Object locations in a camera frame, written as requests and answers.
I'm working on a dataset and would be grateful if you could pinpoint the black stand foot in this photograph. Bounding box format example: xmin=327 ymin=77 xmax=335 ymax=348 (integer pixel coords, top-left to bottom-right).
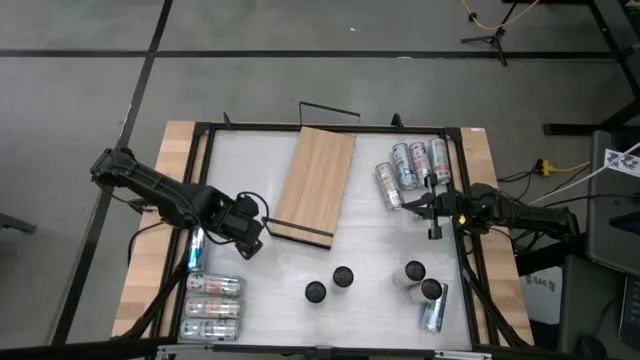
xmin=0 ymin=211 xmax=38 ymax=235

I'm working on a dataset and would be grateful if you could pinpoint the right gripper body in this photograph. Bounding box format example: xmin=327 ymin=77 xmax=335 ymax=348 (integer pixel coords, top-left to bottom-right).
xmin=427 ymin=174 xmax=473 ymax=241

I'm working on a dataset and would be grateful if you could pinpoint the yellow floor cable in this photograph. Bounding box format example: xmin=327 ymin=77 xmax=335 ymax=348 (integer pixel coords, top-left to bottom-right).
xmin=458 ymin=0 xmax=542 ymax=31

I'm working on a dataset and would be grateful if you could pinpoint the white cable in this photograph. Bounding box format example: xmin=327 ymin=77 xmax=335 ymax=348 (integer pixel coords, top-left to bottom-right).
xmin=528 ymin=142 xmax=640 ymax=207

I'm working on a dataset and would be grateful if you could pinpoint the black metal stand frame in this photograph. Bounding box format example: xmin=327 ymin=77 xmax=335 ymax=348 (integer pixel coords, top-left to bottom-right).
xmin=542 ymin=0 xmax=640 ymax=137

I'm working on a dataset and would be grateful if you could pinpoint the silver camera mount bar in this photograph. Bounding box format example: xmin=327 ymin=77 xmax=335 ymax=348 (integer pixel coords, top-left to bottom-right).
xmin=154 ymin=343 xmax=494 ymax=360

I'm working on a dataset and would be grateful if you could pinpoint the white labelled box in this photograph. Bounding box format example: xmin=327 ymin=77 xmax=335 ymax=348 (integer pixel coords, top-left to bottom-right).
xmin=521 ymin=272 xmax=565 ymax=324

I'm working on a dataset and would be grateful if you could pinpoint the grey equipment case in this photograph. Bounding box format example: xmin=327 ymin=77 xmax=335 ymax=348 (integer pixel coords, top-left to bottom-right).
xmin=584 ymin=128 xmax=640 ymax=279

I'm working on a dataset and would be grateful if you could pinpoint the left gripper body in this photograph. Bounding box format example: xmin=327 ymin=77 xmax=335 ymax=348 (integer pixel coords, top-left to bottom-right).
xmin=214 ymin=192 xmax=266 ymax=262

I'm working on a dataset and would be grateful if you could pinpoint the dark grey bin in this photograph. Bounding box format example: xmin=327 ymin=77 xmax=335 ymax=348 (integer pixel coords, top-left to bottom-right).
xmin=556 ymin=253 xmax=640 ymax=360

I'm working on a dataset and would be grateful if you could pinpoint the white paper marker tag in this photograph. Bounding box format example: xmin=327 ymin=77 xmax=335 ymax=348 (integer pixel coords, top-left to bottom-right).
xmin=603 ymin=147 xmax=640 ymax=180

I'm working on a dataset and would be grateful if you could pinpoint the black tripod stand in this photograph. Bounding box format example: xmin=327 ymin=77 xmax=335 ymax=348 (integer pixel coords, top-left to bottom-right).
xmin=459 ymin=9 xmax=519 ymax=68

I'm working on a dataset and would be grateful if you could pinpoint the black metal table frame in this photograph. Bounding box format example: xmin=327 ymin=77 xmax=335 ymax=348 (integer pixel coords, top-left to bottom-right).
xmin=112 ymin=112 xmax=534 ymax=354

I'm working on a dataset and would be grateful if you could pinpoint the silver blue Red Bull can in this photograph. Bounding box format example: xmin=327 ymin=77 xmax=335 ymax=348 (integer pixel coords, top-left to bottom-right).
xmin=420 ymin=282 xmax=450 ymax=334
xmin=185 ymin=227 xmax=209 ymax=274

